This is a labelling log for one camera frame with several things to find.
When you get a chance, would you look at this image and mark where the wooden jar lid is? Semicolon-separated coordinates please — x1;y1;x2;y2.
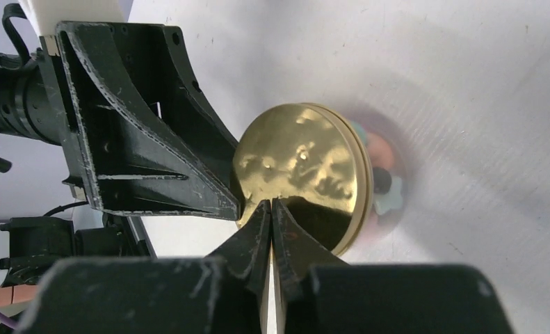
233;102;373;255

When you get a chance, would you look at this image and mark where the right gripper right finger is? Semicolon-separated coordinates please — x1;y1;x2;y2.
271;199;513;333

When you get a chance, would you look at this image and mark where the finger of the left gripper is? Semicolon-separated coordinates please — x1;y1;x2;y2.
104;24;236;184

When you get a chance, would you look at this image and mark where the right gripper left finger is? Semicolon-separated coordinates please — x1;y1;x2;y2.
16;200;271;333

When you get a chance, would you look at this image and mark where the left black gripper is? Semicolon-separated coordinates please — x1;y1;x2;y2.
0;18;241;221

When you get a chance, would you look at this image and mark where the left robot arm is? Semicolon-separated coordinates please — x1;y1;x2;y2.
0;17;245;333

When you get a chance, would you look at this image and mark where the clear plastic jar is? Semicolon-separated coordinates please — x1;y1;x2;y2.
348;110;410;239

